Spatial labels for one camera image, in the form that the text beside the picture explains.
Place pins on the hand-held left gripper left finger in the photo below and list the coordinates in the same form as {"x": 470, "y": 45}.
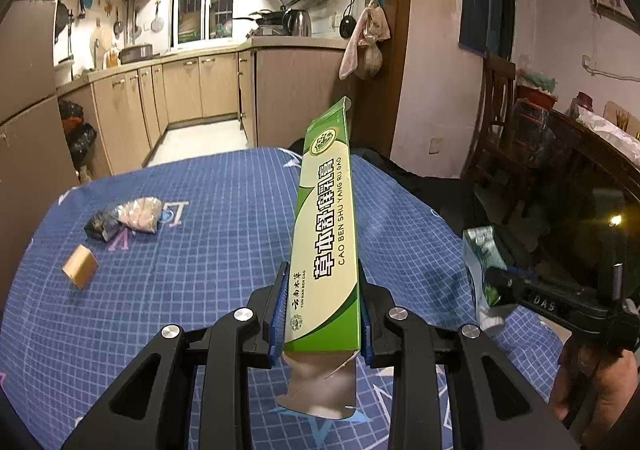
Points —
{"x": 274, "y": 340}

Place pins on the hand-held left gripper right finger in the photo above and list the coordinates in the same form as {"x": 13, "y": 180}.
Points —
{"x": 367, "y": 345}

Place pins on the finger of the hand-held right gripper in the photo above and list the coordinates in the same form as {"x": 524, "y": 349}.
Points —
{"x": 505, "y": 287}

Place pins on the dark green packet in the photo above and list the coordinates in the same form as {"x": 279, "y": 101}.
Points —
{"x": 480, "y": 247}

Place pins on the green long carton box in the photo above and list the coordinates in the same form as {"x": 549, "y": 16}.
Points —
{"x": 325, "y": 230}

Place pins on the person's right hand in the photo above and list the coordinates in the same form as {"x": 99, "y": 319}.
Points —
{"x": 619, "y": 380}

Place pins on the blue star-print tablecloth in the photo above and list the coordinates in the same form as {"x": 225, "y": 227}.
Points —
{"x": 190, "y": 255}

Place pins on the dark wooden table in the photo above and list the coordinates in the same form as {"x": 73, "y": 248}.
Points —
{"x": 575, "y": 180}

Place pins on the red plastic-wrapped bundle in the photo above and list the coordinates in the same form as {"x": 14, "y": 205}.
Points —
{"x": 530, "y": 128}

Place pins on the wooden chair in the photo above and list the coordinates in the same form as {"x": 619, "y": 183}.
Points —
{"x": 497, "y": 120}

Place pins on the clear bag of grains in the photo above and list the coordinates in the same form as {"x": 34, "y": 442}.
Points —
{"x": 140, "y": 215}

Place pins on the white tissue bag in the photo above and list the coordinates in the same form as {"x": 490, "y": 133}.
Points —
{"x": 610, "y": 130}

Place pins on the red basin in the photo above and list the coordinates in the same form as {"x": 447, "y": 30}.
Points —
{"x": 537, "y": 98}

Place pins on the yellow chopstick box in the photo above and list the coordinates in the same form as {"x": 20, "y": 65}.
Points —
{"x": 622, "y": 118}

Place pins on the red-lid jar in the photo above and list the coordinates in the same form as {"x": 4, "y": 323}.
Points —
{"x": 582, "y": 105}

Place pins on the small dark packet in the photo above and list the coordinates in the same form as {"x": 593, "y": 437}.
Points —
{"x": 102, "y": 225}

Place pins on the small brown carton box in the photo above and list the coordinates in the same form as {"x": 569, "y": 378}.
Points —
{"x": 80, "y": 266}

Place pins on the beige kitchen base cabinets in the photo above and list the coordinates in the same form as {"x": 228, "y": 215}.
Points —
{"x": 210, "y": 85}

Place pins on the hanging cloth bag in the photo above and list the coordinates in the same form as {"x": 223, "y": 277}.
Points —
{"x": 371, "y": 61}

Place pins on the hanging beige towel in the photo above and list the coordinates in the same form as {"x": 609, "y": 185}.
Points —
{"x": 350, "y": 55}

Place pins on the black garbage bags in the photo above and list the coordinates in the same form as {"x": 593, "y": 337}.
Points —
{"x": 77, "y": 135}

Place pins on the gas stove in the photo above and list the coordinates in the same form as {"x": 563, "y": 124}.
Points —
{"x": 267, "y": 30}

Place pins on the steel kettle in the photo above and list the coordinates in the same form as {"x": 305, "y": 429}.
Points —
{"x": 297, "y": 23}

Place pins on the steel cooking pot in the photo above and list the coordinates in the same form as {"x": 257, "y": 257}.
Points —
{"x": 135, "y": 54}

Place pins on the beige refrigerator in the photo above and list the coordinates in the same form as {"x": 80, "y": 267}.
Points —
{"x": 30, "y": 130}

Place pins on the black wok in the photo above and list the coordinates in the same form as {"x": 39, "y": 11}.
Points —
{"x": 267, "y": 18}

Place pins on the yellow oil bottle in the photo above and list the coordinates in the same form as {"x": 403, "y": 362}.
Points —
{"x": 112, "y": 58}

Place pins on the white plastic container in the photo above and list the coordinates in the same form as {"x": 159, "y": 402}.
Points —
{"x": 64, "y": 73}

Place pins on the round white cutting board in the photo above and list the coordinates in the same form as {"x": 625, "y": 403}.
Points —
{"x": 100, "y": 38}

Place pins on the hanging ladle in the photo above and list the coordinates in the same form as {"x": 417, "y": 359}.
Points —
{"x": 118, "y": 28}

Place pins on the white wall socket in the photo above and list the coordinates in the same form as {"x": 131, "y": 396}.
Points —
{"x": 435, "y": 145}

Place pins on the brown wooden door frame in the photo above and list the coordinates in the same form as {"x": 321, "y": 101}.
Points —
{"x": 395, "y": 80}

